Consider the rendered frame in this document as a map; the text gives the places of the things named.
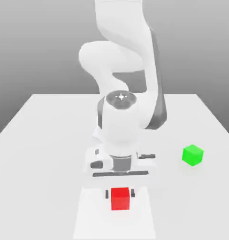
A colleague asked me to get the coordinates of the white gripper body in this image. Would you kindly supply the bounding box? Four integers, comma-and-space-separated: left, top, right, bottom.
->
89, 170, 152, 188

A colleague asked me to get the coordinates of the small green cube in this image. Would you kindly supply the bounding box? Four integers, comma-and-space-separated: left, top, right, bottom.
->
181, 144, 205, 167

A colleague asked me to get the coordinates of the small red cube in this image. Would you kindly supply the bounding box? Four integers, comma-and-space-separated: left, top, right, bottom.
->
110, 187, 131, 211

